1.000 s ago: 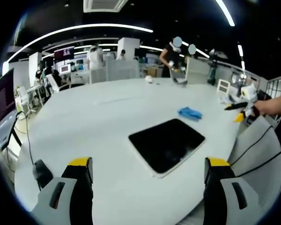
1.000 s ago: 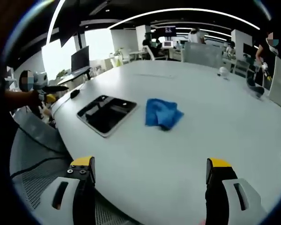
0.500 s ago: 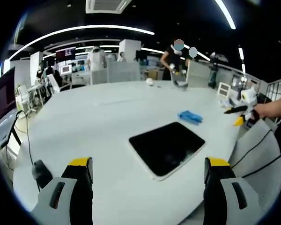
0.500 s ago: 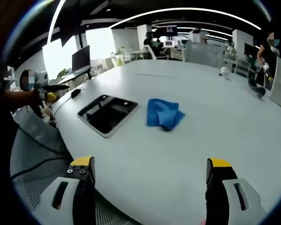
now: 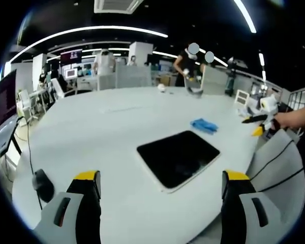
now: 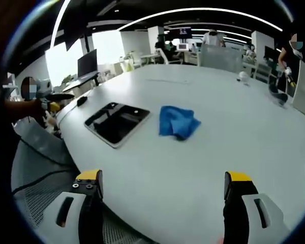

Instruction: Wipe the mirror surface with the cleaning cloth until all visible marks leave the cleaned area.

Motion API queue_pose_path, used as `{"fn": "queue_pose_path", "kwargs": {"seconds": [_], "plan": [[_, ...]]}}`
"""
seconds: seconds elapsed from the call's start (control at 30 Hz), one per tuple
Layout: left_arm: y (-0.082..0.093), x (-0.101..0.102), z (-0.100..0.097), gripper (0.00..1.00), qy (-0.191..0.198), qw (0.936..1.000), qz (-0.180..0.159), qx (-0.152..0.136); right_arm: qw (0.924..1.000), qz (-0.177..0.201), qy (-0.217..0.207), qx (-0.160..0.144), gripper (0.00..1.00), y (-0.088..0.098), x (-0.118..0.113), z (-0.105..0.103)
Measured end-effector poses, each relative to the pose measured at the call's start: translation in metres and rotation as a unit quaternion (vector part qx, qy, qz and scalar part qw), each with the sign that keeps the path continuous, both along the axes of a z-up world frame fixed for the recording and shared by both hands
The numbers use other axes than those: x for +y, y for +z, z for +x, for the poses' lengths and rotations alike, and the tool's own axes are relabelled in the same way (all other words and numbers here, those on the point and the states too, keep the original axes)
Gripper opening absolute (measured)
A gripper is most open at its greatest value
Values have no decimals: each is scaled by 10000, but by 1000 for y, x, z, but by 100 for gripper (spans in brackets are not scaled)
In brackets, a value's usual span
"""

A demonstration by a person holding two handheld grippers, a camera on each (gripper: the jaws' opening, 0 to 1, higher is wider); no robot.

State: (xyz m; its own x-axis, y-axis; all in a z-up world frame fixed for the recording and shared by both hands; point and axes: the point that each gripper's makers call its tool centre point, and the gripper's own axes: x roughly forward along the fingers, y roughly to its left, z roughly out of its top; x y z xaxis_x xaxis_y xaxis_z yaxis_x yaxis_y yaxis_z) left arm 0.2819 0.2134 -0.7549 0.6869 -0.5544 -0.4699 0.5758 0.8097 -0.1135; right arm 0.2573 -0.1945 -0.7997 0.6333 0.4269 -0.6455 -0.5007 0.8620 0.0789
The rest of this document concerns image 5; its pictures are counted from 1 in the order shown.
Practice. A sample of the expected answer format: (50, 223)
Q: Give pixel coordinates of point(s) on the blue cleaning cloth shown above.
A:
(203, 125)

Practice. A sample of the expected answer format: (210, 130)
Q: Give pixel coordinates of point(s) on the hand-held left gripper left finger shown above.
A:
(66, 218)

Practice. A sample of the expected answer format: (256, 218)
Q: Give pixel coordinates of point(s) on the white office chair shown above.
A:
(26, 103)

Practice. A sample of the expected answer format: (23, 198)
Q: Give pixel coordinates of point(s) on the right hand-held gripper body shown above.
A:
(269, 105)

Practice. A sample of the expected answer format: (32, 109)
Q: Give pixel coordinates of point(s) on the wall screen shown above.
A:
(71, 57)

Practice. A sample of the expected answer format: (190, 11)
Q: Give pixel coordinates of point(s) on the black metal stand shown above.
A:
(11, 138)

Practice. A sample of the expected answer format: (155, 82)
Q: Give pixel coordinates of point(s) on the dark monitor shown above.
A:
(6, 99)

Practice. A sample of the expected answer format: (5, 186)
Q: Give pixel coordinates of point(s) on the grey partition panel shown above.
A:
(214, 80)
(133, 75)

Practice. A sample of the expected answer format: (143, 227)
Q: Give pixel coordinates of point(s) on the black mirror with white frame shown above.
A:
(178, 158)

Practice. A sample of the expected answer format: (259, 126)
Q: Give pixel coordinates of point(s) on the ceiling air vent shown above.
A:
(117, 5)

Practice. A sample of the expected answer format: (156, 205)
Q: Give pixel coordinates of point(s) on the black computer mouse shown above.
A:
(43, 185)

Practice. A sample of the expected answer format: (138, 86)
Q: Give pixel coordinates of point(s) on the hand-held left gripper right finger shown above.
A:
(246, 218)

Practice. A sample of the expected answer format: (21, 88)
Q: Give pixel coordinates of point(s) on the small white round object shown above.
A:
(161, 87)

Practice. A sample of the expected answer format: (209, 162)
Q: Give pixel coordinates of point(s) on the black railing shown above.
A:
(301, 97)

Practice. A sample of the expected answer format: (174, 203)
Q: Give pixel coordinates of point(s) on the person's right hand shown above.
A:
(287, 119)

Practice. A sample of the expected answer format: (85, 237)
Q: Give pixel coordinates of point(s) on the white chair with grey mesh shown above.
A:
(241, 97)

